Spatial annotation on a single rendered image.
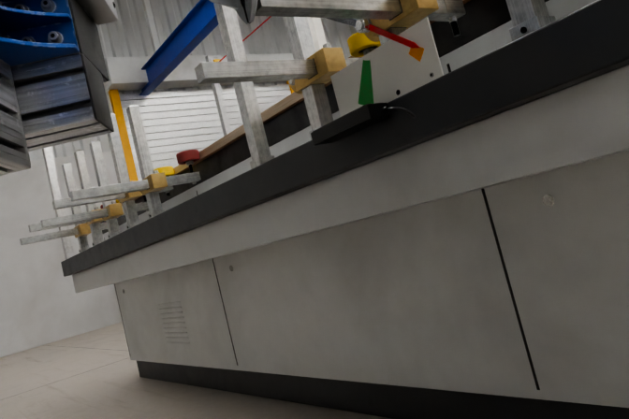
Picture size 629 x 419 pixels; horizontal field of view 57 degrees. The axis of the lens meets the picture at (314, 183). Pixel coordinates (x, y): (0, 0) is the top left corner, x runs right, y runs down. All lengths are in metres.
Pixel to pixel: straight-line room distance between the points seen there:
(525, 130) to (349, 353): 0.94
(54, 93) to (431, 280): 0.88
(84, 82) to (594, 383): 0.96
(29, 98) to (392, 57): 0.56
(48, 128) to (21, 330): 7.63
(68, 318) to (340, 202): 7.45
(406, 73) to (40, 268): 7.71
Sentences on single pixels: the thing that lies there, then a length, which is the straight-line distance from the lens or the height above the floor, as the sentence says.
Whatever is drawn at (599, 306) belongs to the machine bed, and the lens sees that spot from 1.13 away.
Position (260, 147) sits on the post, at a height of 0.75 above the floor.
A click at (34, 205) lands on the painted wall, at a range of 8.57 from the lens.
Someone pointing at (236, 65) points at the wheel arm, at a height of 0.84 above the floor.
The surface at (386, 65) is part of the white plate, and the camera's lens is 1.03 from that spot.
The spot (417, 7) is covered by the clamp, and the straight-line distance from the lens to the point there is 0.98.
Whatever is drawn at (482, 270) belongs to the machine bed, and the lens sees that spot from 1.24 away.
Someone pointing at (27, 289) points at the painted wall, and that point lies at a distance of 8.43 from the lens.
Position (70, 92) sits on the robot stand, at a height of 0.77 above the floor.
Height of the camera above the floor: 0.51
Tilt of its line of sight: 5 degrees up
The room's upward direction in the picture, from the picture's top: 14 degrees counter-clockwise
